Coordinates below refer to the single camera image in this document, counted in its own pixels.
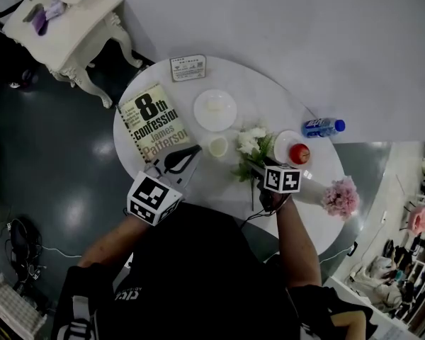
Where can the blue-capped water bottle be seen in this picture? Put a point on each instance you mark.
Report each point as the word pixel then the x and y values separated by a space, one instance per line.
pixel 320 127

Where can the white woven box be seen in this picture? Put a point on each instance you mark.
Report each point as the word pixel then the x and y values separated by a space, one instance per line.
pixel 14 310

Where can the white flowers with green leaves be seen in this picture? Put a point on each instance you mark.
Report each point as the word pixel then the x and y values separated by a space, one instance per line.
pixel 251 144

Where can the red apple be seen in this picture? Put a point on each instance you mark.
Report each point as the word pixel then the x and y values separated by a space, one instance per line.
pixel 299 153

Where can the tall white ribbed vase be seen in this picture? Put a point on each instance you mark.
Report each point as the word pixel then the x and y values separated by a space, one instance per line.
pixel 310 190

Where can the small white sign card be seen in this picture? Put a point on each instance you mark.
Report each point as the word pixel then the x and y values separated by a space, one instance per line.
pixel 187 68

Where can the white ornate dressing table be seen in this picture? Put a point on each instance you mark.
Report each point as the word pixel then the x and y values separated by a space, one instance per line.
pixel 67 34

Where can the beige paperback book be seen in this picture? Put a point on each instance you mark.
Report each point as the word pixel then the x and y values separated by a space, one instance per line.
pixel 152 122

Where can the person's right forearm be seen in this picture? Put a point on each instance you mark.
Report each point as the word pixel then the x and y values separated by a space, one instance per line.
pixel 299 246

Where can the pink chair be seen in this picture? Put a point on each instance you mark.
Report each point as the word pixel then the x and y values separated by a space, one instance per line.
pixel 423 216

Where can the white plate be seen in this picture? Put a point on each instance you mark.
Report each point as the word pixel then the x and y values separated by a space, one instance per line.
pixel 281 145
pixel 216 120

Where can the pink flowers bunch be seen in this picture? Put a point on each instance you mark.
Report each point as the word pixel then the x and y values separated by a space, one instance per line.
pixel 340 197

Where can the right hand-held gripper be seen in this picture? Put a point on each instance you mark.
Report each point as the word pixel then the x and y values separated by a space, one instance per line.
pixel 283 181

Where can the black device on floor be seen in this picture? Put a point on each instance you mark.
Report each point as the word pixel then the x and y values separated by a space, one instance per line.
pixel 352 249

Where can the purple cloth item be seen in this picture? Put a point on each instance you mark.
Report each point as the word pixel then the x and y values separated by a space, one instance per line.
pixel 44 16

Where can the small white cup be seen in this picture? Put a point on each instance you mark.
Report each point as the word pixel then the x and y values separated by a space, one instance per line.
pixel 217 146

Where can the person's left forearm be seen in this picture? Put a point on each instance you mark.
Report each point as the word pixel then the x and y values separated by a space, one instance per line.
pixel 110 239

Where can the white curved table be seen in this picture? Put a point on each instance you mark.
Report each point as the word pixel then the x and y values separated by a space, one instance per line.
pixel 212 204

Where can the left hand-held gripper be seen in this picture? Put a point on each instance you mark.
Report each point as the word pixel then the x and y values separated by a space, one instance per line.
pixel 147 198

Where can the person's black shirt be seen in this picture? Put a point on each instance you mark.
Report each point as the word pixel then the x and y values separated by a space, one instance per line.
pixel 198 285

